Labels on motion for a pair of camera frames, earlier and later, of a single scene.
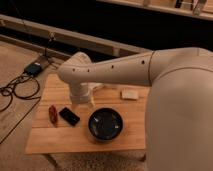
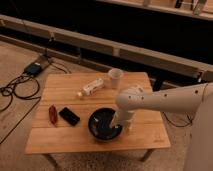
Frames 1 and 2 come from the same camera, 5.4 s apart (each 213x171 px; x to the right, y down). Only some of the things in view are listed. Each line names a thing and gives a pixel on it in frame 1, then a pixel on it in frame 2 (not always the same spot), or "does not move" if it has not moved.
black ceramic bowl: (105, 124) does not move
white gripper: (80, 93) to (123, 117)
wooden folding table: (62, 126) does not move
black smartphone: (69, 116) does not move
